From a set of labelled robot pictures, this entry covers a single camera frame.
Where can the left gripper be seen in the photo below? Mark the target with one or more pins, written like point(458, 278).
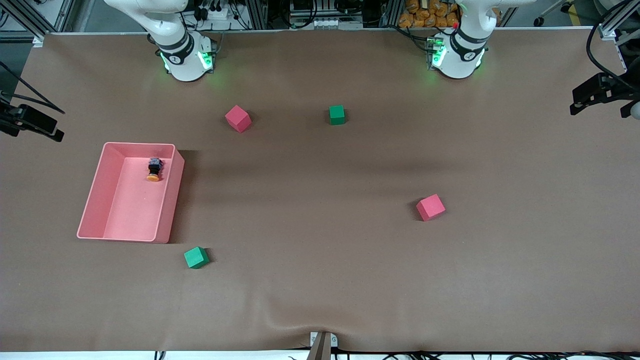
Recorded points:
point(613, 89)

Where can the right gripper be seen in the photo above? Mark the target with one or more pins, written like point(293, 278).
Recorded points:
point(14, 119)

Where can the orange-capped black push button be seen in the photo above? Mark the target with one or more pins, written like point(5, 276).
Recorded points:
point(154, 167)

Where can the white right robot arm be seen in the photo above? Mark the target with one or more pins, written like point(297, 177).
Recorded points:
point(185, 65)

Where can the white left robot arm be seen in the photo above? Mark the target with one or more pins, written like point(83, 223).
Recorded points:
point(457, 65)

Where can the black chair caster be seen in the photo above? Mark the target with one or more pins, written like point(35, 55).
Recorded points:
point(538, 21)

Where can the pink plastic tray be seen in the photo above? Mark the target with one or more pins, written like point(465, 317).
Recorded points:
point(130, 200)

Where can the pile of orange bags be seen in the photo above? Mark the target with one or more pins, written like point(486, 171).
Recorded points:
point(425, 17)

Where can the red foam cube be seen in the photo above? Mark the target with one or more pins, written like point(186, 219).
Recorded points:
point(430, 207)
point(237, 118)

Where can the green foam cube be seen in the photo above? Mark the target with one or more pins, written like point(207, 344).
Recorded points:
point(195, 257)
point(337, 115)

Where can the white power strip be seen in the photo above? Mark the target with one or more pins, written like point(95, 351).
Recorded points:
point(215, 12)

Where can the white connector strip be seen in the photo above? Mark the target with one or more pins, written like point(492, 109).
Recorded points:
point(330, 23)

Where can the brown table mat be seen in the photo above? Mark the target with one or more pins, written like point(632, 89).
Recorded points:
point(320, 250)

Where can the aluminium frame profile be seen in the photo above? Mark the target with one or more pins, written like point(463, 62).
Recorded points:
point(615, 25)
point(27, 17)

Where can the aluminium frame post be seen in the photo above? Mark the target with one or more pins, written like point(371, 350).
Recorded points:
point(256, 12)
point(390, 12)

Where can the metal bracket with brown post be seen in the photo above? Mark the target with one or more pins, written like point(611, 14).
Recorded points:
point(322, 347)

